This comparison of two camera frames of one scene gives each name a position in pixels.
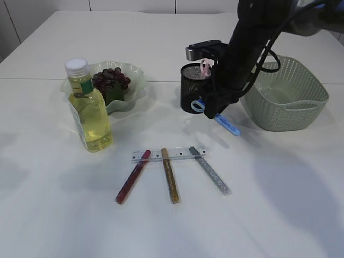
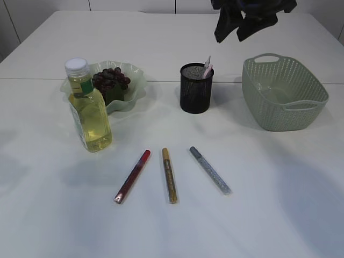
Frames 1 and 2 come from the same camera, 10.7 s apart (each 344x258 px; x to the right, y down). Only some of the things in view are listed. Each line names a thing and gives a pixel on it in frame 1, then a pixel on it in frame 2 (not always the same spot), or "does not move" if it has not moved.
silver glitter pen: x=210 y=172 does not move
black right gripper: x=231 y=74 to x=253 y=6
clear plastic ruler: x=174 y=153 to x=208 y=62
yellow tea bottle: x=89 y=107 does not move
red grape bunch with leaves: x=112 y=83 does not move
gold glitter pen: x=171 y=182 does not move
